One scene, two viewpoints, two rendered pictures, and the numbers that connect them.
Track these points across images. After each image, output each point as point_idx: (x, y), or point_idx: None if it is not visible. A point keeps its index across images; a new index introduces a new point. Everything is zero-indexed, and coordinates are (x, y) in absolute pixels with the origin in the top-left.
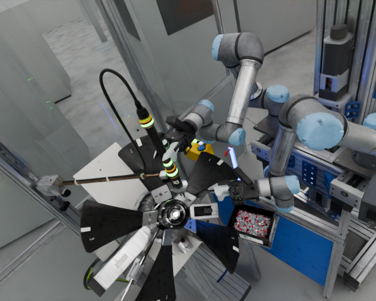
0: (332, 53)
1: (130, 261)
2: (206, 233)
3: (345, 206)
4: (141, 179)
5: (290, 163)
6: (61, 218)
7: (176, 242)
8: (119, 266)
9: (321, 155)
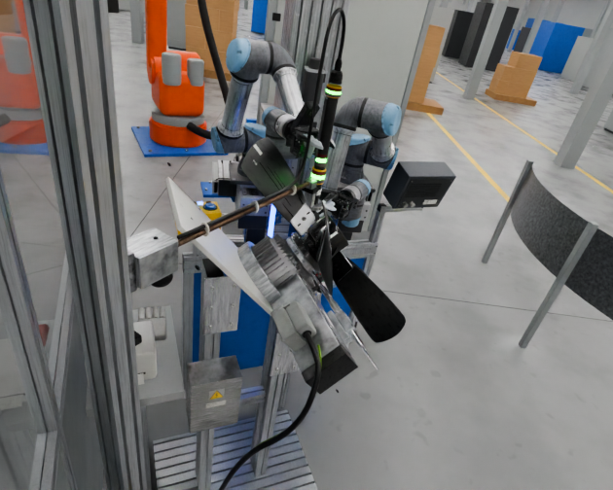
0: (315, 82)
1: (330, 319)
2: None
3: (380, 204)
4: (276, 205)
5: (277, 217)
6: (125, 375)
7: None
8: (333, 326)
9: None
